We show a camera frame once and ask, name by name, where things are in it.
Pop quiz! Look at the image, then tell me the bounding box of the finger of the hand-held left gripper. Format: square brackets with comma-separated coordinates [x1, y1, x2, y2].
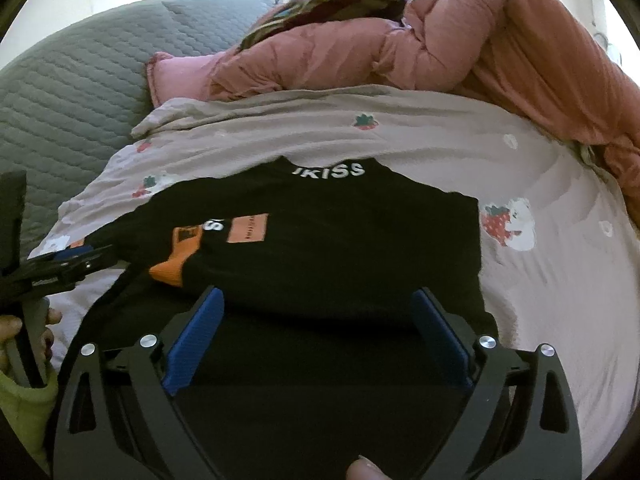
[27, 244, 117, 288]

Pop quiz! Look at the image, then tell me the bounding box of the strawberry print blanket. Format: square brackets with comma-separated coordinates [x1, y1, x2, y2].
[27, 85, 640, 463]

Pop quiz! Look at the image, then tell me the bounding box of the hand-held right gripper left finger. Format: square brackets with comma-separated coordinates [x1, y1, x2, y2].
[52, 287, 237, 480]

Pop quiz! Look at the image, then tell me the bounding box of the person's left forearm green sleeve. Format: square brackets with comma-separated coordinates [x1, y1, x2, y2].
[0, 366, 59, 466]

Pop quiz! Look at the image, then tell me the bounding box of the dark teal pillow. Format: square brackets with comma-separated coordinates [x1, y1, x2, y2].
[240, 0, 416, 52]

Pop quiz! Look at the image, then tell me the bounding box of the person's right hand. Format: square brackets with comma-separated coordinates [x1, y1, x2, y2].
[345, 455, 397, 480]

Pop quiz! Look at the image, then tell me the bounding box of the black printed t-shirt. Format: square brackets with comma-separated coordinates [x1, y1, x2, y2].
[65, 156, 501, 480]

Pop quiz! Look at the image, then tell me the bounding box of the person's left hand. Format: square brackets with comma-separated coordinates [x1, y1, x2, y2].
[0, 307, 63, 386]

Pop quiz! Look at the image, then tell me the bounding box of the pink pillow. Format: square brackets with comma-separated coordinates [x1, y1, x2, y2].
[147, 51, 232, 107]

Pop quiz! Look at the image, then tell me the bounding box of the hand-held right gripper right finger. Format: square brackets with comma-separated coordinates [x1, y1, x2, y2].
[410, 287, 584, 480]

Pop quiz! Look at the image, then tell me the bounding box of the grey quilted bedspread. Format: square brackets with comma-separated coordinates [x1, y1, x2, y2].
[0, 0, 282, 257]

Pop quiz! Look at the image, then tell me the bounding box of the salmon pink duvet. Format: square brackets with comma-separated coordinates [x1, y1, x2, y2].
[205, 0, 640, 192]

